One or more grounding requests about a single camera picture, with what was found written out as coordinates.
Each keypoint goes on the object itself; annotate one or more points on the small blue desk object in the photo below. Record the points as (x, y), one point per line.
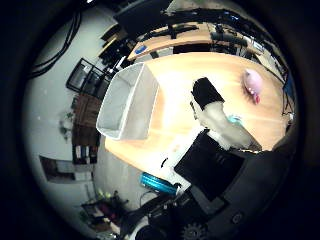
(140, 49)

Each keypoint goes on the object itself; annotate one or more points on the brown wooden bookshelf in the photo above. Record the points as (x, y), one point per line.
(85, 126)

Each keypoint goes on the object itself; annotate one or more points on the pink plush toy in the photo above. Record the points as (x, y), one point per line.
(252, 85)

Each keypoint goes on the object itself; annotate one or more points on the blue metal table bar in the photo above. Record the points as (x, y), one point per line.
(158, 183)

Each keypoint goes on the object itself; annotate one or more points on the long wooden desk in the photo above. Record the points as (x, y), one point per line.
(176, 38)

